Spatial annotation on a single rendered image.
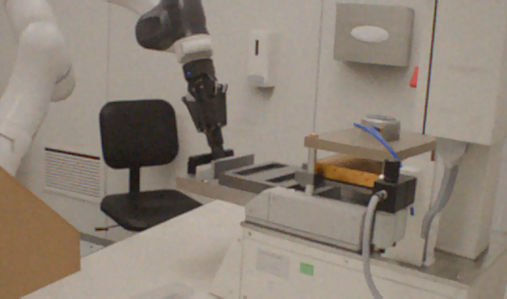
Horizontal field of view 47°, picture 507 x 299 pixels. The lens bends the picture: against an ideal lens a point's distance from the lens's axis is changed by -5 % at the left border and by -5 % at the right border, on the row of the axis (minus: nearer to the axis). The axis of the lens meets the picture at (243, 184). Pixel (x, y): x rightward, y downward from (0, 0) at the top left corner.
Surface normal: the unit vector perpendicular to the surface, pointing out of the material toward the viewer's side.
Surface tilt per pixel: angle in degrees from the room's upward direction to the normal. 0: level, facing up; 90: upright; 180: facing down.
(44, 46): 80
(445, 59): 90
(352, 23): 90
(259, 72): 90
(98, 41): 90
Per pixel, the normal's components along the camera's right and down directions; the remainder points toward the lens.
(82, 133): -0.46, 0.19
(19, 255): 0.89, 0.16
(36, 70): 0.28, 0.40
